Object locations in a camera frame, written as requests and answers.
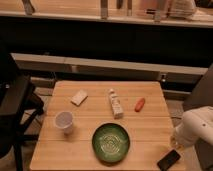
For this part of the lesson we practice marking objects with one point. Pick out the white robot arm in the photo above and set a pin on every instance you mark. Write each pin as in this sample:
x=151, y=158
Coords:
x=195, y=123

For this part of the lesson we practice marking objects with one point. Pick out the white sponge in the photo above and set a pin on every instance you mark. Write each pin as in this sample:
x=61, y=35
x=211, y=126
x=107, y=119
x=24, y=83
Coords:
x=79, y=97

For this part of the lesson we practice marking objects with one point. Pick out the white tube bottle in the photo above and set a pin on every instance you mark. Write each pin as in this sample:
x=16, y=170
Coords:
x=115, y=104

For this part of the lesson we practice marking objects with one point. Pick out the orange carrot toy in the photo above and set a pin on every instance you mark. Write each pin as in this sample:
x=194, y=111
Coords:
x=139, y=105

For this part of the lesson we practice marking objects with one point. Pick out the white paper cup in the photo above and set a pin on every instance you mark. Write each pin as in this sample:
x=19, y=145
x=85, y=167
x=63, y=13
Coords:
x=64, y=121

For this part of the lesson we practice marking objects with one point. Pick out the green bowl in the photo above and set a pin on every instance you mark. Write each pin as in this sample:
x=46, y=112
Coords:
x=110, y=143

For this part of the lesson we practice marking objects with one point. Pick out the black chair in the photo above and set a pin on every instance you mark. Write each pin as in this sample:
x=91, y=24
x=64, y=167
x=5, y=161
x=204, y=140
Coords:
x=19, y=106

